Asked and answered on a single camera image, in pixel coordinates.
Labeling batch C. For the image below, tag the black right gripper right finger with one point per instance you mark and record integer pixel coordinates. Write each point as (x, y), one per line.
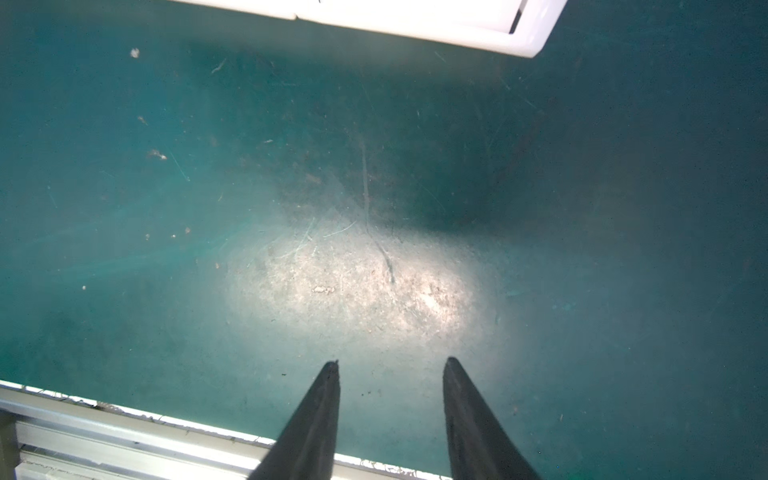
(478, 447)

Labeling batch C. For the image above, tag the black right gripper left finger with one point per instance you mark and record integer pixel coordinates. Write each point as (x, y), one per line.
(306, 447)

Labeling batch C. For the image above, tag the white right bin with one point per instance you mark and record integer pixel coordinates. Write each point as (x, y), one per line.
(515, 28)

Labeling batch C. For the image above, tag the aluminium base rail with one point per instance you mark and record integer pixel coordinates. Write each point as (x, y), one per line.
(47, 434)

